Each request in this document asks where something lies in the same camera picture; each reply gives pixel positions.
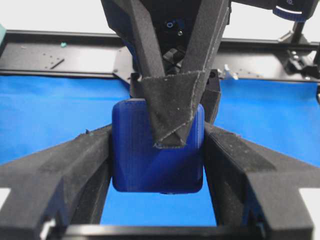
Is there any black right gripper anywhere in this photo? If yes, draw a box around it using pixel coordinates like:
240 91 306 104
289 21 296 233
101 0 231 149

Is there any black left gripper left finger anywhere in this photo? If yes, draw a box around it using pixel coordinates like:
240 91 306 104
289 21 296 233
0 125 112 240

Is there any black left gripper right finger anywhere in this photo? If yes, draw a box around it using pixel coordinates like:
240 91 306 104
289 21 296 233
204 123 320 240

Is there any blue block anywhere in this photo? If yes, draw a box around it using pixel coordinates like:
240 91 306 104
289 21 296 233
112 99 205 194

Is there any blue table cloth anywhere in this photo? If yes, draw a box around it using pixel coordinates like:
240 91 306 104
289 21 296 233
0 76 320 226

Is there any green backdrop cloth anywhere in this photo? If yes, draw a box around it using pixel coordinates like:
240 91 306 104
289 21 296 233
0 24 6 45

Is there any black aluminium table frame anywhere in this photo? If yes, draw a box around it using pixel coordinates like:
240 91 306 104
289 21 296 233
0 30 319 82

